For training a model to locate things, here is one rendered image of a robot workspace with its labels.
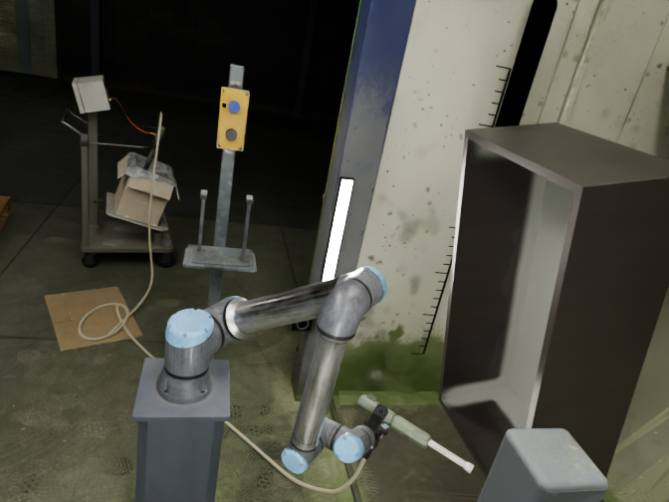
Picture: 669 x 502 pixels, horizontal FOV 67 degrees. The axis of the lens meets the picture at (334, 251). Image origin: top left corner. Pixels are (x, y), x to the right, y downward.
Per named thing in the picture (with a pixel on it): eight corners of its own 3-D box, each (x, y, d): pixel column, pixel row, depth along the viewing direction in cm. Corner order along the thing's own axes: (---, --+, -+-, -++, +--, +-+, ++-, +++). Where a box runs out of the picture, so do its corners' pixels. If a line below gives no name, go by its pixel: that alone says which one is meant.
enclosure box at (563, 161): (509, 385, 232) (557, 122, 178) (599, 498, 180) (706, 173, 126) (438, 399, 225) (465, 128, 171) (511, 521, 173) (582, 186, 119)
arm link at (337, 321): (355, 304, 130) (303, 484, 159) (375, 288, 141) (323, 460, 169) (318, 286, 135) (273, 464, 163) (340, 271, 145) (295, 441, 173)
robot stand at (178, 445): (127, 551, 185) (131, 416, 160) (139, 482, 212) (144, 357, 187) (213, 546, 193) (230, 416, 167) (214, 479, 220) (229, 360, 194)
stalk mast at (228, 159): (212, 369, 287) (244, 66, 221) (212, 375, 281) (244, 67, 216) (201, 368, 285) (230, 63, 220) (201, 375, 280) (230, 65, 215)
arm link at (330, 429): (299, 422, 170) (331, 439, 165) (317, 404, 179) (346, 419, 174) (296, 444, 173) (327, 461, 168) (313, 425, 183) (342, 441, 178)
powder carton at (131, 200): (106, 188, 387) (123, 141, 377) (160, 206, 409) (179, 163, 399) (105, 214, 343) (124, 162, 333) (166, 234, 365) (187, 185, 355)
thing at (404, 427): (337, 441, 202) (361, 390, 200) (341, 438, 206) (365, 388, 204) (447, 517, 182) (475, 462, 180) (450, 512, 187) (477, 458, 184)
